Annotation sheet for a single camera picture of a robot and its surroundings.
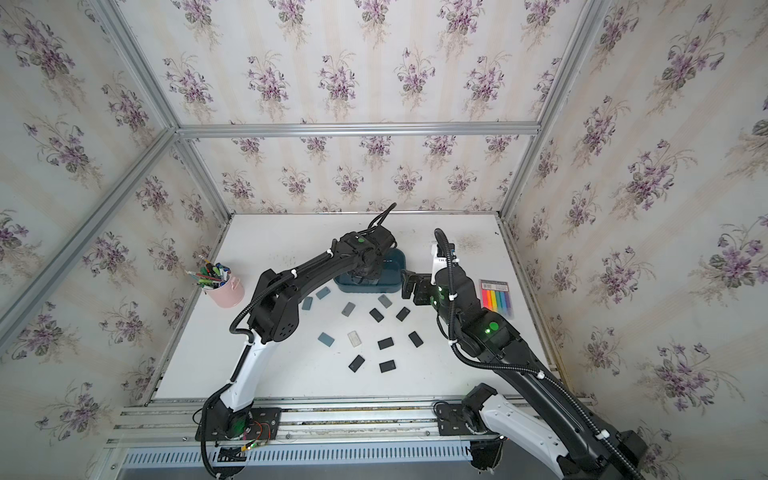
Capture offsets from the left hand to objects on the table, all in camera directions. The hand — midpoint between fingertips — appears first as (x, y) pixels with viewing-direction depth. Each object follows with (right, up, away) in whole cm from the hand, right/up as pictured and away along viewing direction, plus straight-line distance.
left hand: (371, 273), depth 96 cm
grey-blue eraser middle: (-13, -19, -8) cm, 25 cm away
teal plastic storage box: (+6, -3, +4) cm, 8 cm away
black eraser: (+2, -13, -3) cm, 14 cm away
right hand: (+14, +3, -24) cm, 28 cm away
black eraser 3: (+5, -20, -10) cm, 23 cm away
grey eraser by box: (+4, -9, -1) cm, 9 cm away
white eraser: (-5, -19, -8) cm, 21 cm away
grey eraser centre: (-7, -12, -3) cm, 14 cm away
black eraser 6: (+5, -25, -14) cm, 29 cm away
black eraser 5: (-4, -24, -13) cm, 28 cm away
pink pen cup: (-45, -6, -4) cm, 45 cm away
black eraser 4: (+14, -19, -8) cm, 25 cm away
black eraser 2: (+10, -13, -3) cm, 17 cm away
